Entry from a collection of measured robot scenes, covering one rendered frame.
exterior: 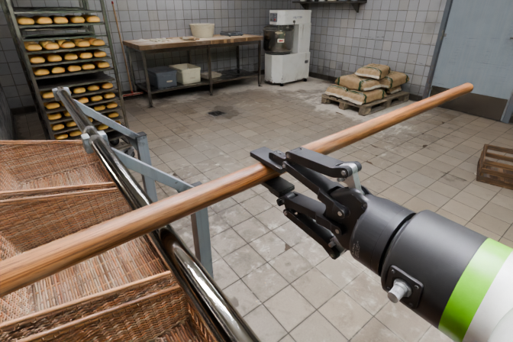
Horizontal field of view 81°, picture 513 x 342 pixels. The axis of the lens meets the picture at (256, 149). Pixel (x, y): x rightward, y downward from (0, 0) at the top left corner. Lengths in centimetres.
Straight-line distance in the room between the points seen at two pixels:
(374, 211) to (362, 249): 4
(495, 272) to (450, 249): 3
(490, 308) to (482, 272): 2
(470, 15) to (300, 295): 434
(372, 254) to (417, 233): 5
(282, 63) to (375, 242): 550
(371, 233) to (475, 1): 494
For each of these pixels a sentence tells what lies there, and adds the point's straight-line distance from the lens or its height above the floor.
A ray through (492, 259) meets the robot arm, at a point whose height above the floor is 124.
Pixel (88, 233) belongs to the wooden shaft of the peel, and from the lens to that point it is 36.
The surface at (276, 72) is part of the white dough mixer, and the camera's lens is 579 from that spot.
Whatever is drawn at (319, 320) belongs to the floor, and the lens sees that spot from 175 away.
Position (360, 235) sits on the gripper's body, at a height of 121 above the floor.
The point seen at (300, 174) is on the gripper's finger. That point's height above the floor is 122.
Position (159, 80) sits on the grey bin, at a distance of 500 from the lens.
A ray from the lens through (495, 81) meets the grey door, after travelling 512.
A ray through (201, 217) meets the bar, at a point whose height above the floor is 86.
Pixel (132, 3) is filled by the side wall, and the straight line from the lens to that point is 552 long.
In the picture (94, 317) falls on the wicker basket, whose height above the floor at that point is 79.
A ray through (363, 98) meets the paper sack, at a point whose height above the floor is 25.
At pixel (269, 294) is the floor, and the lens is 181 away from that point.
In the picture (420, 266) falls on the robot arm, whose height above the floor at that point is 122.
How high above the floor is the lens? 142
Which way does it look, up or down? 26 degrees down
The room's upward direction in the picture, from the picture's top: straight up
